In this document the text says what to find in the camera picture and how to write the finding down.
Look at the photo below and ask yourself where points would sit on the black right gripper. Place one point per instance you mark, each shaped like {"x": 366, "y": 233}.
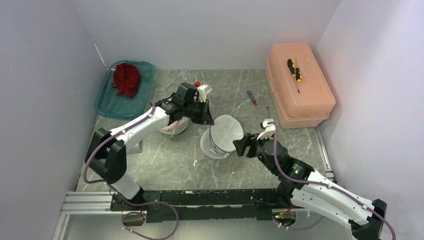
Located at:
{"x": 241, "y": 144}

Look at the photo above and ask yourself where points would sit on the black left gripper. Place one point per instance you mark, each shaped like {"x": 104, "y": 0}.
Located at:
{"x": 205, "y": 117}

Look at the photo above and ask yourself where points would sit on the white mesh blue zip laundry bag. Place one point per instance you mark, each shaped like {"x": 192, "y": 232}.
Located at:
{"x": 217, "y": 141}

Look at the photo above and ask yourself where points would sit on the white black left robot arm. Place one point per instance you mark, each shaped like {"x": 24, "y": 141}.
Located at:
{"x": 108, "y": 149}

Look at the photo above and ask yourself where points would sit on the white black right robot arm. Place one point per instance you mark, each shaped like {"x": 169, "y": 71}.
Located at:
{"x": 303, "y": 186}

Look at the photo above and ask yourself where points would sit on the pink zip mesh laundry bag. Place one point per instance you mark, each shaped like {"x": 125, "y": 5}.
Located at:
{"x": 177, "y": 122}

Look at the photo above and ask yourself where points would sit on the green label clear bit case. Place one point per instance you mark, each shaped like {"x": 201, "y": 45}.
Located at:
{"x": 136, "y": 149}

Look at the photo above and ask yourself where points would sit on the teal plastic tray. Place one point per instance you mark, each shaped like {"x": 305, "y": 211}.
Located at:
{"x": 108, "y": 104}

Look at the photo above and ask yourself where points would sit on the orange translucent plastic storage box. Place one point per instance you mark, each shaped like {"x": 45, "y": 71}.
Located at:
{"x": 315, "y": 101}

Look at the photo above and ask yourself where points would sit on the red cloth garment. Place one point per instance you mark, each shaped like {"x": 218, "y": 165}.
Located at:
{"x": 126, "y": 79}

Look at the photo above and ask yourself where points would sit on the black yellow screwdriver on box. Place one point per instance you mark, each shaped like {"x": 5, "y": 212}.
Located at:
{"x": 295, "y": 73}

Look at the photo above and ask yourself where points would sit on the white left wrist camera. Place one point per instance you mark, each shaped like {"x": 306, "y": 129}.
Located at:
{"x": 203, "y": 91}

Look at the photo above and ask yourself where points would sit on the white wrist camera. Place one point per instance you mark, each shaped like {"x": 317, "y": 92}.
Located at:
{"x": 203, "y": 91}
{"x": 269, "y": 129}

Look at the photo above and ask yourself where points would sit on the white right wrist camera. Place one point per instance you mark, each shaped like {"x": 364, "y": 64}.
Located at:
{"x": 269, "y": 129}

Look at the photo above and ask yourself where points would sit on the blue red handle screwdriver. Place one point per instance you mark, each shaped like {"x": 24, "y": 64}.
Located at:
{"x": 253, "y": 100}

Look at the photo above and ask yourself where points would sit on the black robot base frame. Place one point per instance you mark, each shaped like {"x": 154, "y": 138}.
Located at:
{"x": 211, "y": 204}

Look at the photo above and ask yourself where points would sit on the aluminium extrusion rail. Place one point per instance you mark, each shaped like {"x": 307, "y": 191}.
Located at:
{"x": 81, "y": 203}

